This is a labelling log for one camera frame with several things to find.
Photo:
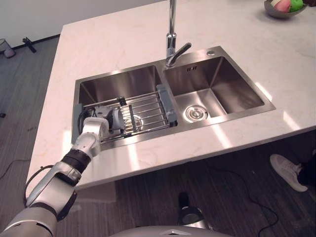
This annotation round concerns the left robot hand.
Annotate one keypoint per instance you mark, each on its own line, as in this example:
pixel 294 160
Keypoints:
pixel 118 119

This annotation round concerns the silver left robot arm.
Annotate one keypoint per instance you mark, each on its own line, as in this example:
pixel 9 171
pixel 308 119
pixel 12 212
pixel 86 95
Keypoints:
pixel 87 142

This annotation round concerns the stainless steel double sink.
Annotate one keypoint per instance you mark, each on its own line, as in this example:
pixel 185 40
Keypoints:
pixel 212 81

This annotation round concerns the round chrome sink hole cap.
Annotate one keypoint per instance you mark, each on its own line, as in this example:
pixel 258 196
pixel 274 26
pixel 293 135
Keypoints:
pixel 210 52

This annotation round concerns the round metal drain strainer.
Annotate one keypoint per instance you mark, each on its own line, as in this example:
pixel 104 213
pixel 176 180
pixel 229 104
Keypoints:
pixel 196 113
pixel 138 122

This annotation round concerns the chrome kitchen faucet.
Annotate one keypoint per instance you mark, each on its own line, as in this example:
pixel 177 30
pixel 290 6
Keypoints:
pixel 172 39

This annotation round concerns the black floor stand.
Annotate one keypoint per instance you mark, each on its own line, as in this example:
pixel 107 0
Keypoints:
pixel 29 44

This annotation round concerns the robot leg with dark foot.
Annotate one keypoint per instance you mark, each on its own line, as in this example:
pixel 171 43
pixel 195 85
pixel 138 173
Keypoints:
pixel 190 214

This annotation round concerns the silver robot torso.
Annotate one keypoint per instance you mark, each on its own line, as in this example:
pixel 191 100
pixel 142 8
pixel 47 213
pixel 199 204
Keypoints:
pixel 170 232

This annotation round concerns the person's white shoe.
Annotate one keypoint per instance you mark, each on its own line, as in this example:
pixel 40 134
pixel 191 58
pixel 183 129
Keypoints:
pixel 287 171

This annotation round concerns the grey fruit bowl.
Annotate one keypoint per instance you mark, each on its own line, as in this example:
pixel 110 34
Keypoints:
pixel 276 11

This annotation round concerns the person's leg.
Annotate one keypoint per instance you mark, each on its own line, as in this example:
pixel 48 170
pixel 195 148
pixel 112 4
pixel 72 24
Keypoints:
pixel 307 172

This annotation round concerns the pink fruit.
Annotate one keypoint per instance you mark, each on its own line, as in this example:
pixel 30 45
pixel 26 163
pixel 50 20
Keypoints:
pixel 283 5

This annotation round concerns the green fruit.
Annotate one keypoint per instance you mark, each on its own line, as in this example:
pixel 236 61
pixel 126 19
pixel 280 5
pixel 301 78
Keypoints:
pixel 296 5

